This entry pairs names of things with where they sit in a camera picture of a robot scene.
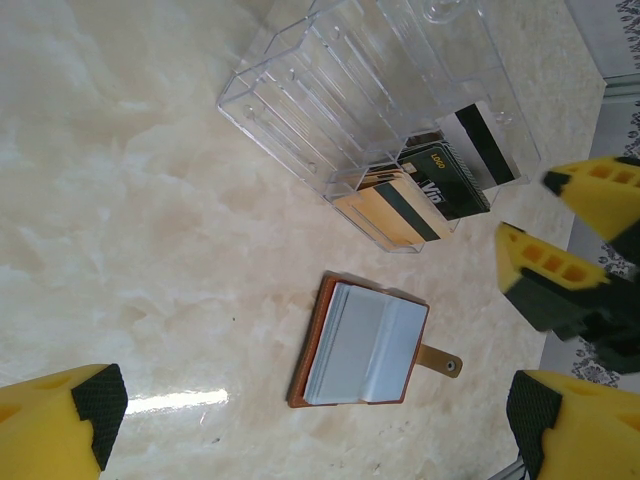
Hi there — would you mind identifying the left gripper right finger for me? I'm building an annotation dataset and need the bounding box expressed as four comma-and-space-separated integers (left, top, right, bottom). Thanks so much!
507, 369, 640, 480

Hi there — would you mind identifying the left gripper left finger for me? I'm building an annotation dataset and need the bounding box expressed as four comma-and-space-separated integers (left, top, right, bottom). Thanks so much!
0, 363, 129, 480

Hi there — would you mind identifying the brown leather card holder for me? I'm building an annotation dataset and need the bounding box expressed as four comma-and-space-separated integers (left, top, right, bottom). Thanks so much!
287, 270, 464, 409

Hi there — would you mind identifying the clear acrylic card organizer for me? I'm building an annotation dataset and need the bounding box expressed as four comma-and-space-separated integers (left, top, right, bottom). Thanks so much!
215, 0, 544, 254

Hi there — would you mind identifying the black VIP card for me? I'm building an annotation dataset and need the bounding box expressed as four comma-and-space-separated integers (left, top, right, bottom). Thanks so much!
397, 141, 491, 222

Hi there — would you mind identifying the white card black stripe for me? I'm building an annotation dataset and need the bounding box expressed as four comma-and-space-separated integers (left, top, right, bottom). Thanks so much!
439, 101, 521, 192

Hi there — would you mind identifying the gold card black stripe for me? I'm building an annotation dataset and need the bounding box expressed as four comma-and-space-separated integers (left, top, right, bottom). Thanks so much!
333, 169, 454, 247

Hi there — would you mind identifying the aluminium mounting rail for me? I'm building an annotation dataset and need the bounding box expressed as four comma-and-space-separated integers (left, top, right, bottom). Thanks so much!
492, 458, 527, 480

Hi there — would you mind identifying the aluminium corner post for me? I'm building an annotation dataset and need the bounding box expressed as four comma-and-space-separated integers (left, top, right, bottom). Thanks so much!
602, 73, 640, 104

